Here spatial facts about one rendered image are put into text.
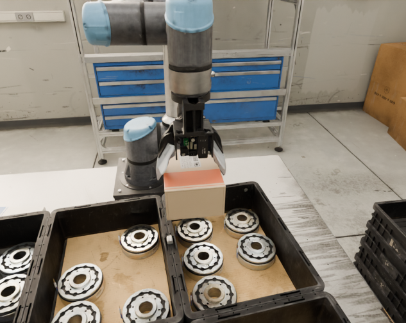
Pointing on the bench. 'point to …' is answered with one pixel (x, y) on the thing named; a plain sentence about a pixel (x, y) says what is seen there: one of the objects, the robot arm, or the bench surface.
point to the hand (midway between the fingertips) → (191, 175)
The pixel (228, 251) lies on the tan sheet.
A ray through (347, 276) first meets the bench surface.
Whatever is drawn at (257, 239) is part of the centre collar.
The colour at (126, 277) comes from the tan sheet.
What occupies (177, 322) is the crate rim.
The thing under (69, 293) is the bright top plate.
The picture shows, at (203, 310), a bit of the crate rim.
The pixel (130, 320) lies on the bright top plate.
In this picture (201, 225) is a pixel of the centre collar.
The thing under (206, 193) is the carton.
